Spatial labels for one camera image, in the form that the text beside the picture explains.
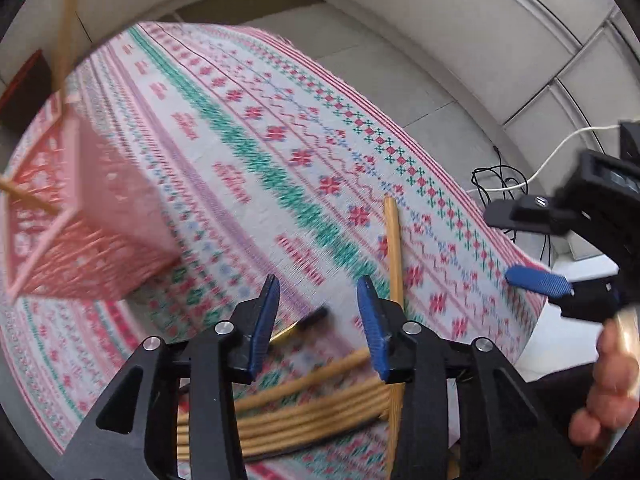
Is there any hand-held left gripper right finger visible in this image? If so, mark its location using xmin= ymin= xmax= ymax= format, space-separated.
xmin=356 ymin=275 xmax=583 ymax=480

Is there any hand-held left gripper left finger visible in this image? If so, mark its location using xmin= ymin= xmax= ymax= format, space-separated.
xmin=62 ymin=274 xmax=281 ymax=480

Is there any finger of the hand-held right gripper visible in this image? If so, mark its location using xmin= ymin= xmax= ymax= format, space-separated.
xmin=504 ymin=266 xmax=622 ymax=320
xmin=483 ymin=194 xmax=572 ymax=236

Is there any black chopstick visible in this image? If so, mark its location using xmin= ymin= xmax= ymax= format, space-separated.
xmin=270 ymin=306 xmax=329 ymax=345

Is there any bundle of wooden chopsticks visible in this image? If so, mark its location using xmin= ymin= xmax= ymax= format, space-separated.
xmin=176 ymin=347 xmax=396 ymax=462

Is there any pink plastic lattice basket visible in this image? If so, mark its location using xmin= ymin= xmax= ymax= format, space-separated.
xmin=0 ymin=91 xmax=182 ymax=303

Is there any person's right hand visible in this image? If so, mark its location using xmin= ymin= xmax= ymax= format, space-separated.
xmin=569 ymin=316 xmax=640 ymax=450

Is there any person's dark clothing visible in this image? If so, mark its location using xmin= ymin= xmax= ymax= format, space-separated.
xmin=525 ymin=362 xmax=640 ymax=480

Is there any patterned woven tablecloth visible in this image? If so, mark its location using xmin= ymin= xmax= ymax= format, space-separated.
xmin=0 ymin=21 xmax=548 ymax=480

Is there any dark red furniture piece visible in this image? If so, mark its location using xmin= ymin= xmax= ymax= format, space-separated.
xmin=0 ymin=49 xmax=59 ymax=134

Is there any black cable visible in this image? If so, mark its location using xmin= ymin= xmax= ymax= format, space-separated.
xmin=471 ymin=146 xmax=554 ymax=267

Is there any white cable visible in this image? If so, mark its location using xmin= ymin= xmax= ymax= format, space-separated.
xmin=495 ymin=124 xmax=624 ymax=192

